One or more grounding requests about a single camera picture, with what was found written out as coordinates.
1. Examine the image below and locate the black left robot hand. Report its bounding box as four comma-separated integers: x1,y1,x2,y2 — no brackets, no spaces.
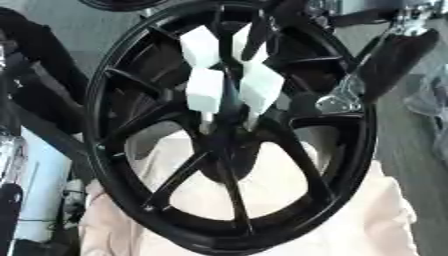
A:
0,6,91,135

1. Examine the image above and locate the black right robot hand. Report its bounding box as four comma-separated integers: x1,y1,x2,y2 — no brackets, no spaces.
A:
239,0,441,114

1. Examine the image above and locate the white pin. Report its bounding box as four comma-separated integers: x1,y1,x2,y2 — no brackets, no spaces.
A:
178,24,223,70
183,67,228,135
236,62,287,133
231,22,272,65

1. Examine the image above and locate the black spoked wheel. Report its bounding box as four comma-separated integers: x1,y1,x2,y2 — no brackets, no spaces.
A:
80,0,378,256

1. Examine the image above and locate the grey plastic bag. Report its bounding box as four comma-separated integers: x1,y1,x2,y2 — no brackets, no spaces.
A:
404,64,448,163

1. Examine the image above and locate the black round tyre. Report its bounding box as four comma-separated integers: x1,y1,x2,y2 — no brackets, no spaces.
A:
77,0,172,13

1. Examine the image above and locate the white upright panel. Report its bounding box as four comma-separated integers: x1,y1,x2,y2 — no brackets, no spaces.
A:
15,127,76,243

